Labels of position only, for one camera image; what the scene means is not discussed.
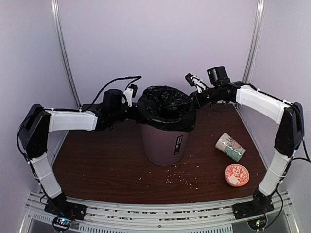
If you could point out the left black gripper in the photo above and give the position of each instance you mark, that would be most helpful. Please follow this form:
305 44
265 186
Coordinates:
134 116

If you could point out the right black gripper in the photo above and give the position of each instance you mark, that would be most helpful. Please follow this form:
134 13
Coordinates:
198 102

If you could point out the black plastic trash bag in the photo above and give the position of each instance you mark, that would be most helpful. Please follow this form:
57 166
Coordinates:
167 108

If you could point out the floral ceramic mug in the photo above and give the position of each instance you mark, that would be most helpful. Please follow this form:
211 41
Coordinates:
230 147

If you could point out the mauve plastic trash bin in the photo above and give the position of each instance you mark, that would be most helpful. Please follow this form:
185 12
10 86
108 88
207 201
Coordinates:
163 148

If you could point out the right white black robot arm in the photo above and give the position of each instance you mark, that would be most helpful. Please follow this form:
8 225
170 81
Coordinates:
288 116

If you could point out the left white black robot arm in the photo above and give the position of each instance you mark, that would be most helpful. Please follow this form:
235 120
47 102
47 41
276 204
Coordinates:
40 122

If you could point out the orange patterned ceramic bowl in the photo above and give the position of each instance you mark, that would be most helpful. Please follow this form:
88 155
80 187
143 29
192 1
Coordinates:
236 175

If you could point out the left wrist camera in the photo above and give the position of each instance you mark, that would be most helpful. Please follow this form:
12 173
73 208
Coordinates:
128 94

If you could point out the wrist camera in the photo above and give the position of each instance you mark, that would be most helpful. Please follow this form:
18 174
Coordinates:
194 81
128 94

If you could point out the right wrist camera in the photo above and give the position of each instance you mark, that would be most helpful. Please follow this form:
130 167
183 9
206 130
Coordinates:
194 81

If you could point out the right aluminium frame post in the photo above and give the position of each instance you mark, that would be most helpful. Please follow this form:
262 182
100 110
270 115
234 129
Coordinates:
254 45

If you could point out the aluminium frame post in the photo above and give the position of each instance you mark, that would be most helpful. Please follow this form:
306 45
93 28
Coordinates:
254 45
64 55

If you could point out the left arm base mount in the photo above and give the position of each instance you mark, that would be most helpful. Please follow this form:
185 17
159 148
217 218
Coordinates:
65 213

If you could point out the left aluminium frame post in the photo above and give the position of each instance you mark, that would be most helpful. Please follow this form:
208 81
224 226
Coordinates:
64 55

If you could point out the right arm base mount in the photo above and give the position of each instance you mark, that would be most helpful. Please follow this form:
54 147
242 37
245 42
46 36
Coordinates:
252 212

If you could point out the aluminium front rail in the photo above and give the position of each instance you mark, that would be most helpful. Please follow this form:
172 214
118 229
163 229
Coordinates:
205 217

